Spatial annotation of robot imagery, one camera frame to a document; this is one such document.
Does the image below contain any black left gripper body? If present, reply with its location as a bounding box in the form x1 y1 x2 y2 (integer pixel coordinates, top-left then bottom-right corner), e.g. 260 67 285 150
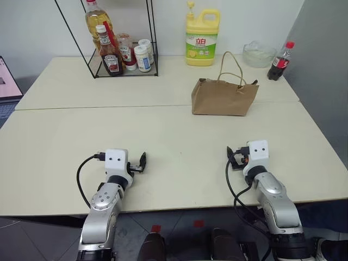
126 161 144 175

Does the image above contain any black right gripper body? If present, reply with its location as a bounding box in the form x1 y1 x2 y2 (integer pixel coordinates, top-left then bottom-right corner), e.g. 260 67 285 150
229 146 250 171

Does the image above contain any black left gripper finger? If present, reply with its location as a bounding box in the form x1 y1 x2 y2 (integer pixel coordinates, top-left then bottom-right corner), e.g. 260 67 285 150
137 152 148 170

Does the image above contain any dark rounded shape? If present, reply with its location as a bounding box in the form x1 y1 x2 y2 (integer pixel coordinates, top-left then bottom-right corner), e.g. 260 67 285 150
210 227 247 261
135 232 167 261

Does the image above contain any clear glass bowl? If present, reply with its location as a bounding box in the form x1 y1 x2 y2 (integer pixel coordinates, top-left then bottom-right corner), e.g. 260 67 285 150
242 40 278 69

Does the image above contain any white seasoning jar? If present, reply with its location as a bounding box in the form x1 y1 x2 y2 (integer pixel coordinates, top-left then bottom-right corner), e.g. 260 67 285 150
138 38 154 65
133 45 152 73

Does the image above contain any cola bottle with red cap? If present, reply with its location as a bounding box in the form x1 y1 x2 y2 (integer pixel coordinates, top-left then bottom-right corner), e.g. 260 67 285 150
266 41 296 82

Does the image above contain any glass ketchup bottle white cap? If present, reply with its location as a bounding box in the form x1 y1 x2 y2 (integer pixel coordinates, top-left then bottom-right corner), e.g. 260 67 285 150
95 24 127 78

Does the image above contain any squeeze ketchup bottle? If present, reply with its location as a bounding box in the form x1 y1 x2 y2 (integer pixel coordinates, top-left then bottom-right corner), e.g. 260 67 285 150
116 33 138 72

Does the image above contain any yellow dish soap bottle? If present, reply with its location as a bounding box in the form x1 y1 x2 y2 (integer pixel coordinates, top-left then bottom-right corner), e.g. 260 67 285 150
185 1 221 67

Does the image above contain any dark shoe with white sole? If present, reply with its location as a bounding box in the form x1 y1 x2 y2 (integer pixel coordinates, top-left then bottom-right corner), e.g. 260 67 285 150
314 237 348 261

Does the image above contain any cooking oil bottle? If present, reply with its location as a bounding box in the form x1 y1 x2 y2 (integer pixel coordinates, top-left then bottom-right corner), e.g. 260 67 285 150
84 0 114 53

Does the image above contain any open laptop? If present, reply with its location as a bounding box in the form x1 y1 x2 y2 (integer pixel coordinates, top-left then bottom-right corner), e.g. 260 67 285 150
0 55 25 129

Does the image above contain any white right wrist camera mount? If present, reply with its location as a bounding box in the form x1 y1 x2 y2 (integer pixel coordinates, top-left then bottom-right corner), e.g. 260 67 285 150
242 139 270 175

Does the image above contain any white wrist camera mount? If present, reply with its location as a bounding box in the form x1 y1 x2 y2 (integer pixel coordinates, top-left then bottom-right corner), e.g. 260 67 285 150
104 148 129 178
242 139 270 175

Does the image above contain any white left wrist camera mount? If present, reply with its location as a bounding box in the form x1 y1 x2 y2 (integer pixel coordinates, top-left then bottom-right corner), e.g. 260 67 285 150
104 148 129 178

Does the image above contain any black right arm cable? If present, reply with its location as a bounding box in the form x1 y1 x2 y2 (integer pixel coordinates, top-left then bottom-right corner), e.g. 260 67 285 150
225 158 273 261

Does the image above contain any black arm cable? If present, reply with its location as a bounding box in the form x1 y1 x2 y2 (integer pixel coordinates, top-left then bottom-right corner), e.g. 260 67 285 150
225 158 273 261
76 153 106 210

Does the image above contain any brown paper bag with handles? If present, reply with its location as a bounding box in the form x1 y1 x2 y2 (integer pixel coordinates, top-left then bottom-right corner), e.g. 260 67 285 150
191 51 260 117

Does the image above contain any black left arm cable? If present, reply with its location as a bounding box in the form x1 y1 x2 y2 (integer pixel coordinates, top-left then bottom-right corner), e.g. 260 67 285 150
76 153 106 210

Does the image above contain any black wire rack shelf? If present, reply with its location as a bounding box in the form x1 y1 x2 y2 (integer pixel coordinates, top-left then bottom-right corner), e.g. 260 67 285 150
54 0 159 79

